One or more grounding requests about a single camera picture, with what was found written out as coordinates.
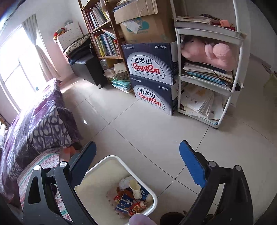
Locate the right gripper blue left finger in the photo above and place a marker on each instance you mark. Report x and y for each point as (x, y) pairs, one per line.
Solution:
(70, 175)

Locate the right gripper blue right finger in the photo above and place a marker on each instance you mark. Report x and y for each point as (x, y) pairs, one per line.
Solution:
(235, 205)

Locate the blue cracker box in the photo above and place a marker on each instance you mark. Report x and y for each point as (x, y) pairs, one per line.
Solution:
(124, 204)

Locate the red instant noodle wrapper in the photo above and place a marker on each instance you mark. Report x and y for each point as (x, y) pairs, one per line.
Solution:
(137, 208)

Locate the white tissue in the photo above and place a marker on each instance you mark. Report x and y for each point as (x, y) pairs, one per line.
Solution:
(124, 183)

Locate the white plastic trash bin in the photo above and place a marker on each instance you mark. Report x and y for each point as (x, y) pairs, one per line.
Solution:
(103, 177)

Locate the patterned striped table cloth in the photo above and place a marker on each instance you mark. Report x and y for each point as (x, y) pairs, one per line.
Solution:
(37, 187)

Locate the purple patterned bed blanket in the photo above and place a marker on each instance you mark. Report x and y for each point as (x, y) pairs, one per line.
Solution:
(43, 124)

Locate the lower Ganten water carton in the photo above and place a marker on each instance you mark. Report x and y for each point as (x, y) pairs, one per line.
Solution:
(159, 95)

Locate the ganten water carton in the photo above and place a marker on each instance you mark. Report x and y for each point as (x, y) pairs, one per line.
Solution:
(159, 95)
(155, 61)

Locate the pink plush toy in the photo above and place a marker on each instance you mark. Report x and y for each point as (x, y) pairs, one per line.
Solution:
(219, 55)

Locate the black storage bench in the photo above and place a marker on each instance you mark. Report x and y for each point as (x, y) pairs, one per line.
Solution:
(90, 69)

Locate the stack of books on floor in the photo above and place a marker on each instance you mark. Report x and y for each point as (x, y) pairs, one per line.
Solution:
(123, 85)

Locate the white tiered shelf rack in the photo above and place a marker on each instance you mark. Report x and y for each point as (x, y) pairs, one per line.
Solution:
(205, 91)

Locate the upper Ganten water carton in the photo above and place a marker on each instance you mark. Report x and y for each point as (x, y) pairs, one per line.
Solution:
(155, 61)

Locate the folded blankets stack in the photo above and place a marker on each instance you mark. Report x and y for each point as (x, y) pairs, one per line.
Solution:
(78, 49)

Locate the white drawer cabinet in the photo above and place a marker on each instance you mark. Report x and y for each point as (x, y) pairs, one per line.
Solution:
(71, 34)

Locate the pink curtain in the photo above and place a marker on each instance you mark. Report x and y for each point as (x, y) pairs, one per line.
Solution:
(30, 26)

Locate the brown cardboard box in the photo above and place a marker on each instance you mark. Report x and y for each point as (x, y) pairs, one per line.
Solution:
(146, 22)

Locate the wooden bookshelf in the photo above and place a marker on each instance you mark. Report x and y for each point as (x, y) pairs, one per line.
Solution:
(106, 36)

